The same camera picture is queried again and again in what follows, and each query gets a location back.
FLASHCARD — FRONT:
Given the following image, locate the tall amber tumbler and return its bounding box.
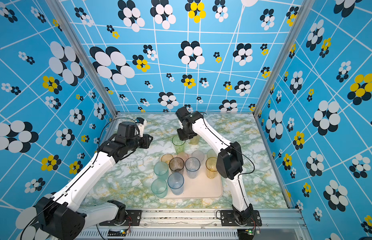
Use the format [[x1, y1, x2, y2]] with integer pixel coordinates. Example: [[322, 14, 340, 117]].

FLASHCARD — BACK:
[[206, 157, 218, 179]]

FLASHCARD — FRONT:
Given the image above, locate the short clear frosted cup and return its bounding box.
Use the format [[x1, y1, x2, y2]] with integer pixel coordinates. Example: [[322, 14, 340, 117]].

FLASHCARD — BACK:
[[192, 150, 205, 163]]

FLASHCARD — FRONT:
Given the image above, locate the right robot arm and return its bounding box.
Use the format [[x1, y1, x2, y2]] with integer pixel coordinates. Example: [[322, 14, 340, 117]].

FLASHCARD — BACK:
[[175, 107, 257, 226]]

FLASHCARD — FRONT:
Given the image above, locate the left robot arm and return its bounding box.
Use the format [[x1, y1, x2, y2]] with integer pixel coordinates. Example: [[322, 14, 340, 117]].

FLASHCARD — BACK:
[[19, 118, 153, 240]]

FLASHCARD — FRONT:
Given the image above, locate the tall light blue faceted tumbler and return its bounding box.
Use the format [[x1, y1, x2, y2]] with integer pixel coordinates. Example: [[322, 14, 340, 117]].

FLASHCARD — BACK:
[[185, 157, 201, 179]]

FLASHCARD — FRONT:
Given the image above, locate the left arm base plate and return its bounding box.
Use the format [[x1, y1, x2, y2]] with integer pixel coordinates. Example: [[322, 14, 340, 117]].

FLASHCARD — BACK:
[[99, 210, 142, 227]]

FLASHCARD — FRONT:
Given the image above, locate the tall green tumbler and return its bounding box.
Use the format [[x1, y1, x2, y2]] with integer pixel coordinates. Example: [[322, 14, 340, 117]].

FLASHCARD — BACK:
[[171, 135, 186, 154]]

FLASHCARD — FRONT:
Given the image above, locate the tall teal tumbler front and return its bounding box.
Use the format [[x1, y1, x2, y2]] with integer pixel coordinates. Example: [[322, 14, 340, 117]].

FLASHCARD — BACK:
[[153, 162, 169, 181]]

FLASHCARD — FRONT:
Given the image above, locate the beige plastic tray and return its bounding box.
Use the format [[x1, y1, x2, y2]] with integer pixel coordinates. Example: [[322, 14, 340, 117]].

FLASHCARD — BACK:
[[165, 161, 223, 199]]

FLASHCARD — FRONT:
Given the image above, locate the short yellow cup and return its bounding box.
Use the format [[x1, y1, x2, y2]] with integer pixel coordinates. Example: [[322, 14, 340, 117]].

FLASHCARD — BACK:
[[160, 154, 174, 165]]

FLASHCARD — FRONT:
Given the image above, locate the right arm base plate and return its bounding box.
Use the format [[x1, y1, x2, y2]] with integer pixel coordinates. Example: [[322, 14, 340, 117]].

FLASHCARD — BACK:
[[218, 210, 263, 227]]

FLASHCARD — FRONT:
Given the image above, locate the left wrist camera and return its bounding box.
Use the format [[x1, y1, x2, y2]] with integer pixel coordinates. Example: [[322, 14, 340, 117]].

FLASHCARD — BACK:
[[135, 117, 147, 138]]

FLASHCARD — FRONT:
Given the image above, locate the tall yellow-olive tumbler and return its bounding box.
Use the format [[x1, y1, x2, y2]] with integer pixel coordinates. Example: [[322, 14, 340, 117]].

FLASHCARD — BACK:
[[190, 135, 201, 145]]

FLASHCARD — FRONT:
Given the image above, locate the tall grey tumbler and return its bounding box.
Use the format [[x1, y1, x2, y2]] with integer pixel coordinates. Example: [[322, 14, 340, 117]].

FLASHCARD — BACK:
[[168, 157, 184, 175]]

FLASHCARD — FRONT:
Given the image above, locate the short pink textured cup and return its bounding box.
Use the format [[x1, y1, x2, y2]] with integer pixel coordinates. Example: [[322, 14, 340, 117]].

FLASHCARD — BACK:
[[177, 152, 189, 162]]

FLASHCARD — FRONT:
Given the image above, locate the tall frosted blue tumbler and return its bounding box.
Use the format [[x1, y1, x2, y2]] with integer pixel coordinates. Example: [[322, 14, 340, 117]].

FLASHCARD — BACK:
[[167, 172, 184, 196]]

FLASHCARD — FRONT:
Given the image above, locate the tall teal tumbler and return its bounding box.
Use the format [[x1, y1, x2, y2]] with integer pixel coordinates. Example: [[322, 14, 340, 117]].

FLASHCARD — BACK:
[[151, 179, 168, 199], [153, 162, 169, 181]]

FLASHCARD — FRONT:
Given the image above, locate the aluminium front rail frame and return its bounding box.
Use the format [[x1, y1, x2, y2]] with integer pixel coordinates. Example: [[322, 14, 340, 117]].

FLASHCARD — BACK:
[[75, 209, 312, 240]]

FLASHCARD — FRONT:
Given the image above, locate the small green circuit board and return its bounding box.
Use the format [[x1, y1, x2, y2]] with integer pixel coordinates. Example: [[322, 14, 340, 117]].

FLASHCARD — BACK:
[[107, 229, 129, 238]]

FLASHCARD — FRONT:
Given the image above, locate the short green cup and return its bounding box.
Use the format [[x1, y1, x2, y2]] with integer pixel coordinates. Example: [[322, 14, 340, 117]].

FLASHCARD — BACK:
[[207, 149, 218, 159]]

